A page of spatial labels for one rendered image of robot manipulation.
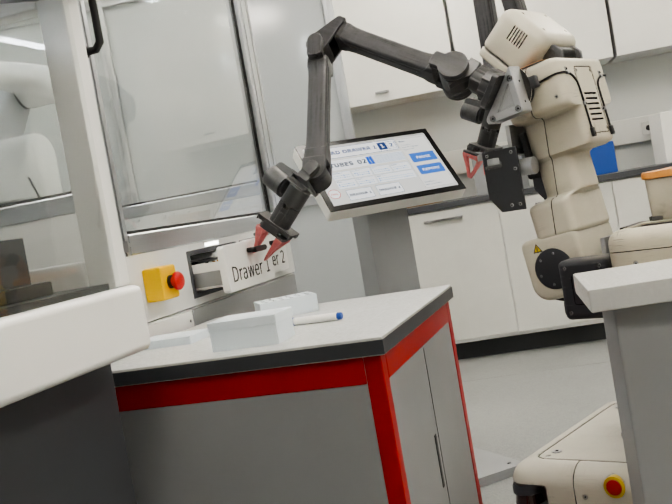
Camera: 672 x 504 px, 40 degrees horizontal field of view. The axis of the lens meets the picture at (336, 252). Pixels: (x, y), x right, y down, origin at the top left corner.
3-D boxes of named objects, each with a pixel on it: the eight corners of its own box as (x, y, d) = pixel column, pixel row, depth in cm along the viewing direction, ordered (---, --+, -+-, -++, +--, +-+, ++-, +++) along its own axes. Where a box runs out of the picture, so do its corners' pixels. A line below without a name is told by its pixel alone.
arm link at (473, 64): (486, 65, 221) (489, 78, 225) (453, 48, 225) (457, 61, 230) (462, 92, 219) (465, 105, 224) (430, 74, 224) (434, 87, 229)
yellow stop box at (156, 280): (183, 295, 199) (177, 263, 199) (167, 300, 192) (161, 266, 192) (162, 298, 201) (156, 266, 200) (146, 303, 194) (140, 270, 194)
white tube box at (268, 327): (296, 334, 162) (291, 305, 162) (279, 343, 154) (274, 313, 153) (231, 343, 166) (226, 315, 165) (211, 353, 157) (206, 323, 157)
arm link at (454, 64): (328, 5, 241) (338, 29, 249) (299, 44, 238) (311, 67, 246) (474, 56, 220) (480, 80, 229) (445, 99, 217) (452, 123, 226)
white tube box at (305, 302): (311, 308, 203) (308, 291, 203) (319, 310, 195) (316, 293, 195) (256, 318, 200) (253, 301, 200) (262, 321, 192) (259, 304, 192)
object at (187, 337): (211, 335, 184) (209, 327, 183) (191, 344, 175) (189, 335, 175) (155, 343, 188) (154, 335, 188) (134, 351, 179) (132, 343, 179)
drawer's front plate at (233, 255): (275, 277, 240) (268, 236, 239) (230, 292, 212) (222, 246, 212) (269, 278, 240) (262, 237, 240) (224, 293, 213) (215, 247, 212)
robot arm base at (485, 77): (498, 75, 213) (522, 75, 222) (471, 60, 217) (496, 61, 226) (483, 109, 217) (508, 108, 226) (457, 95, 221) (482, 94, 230)
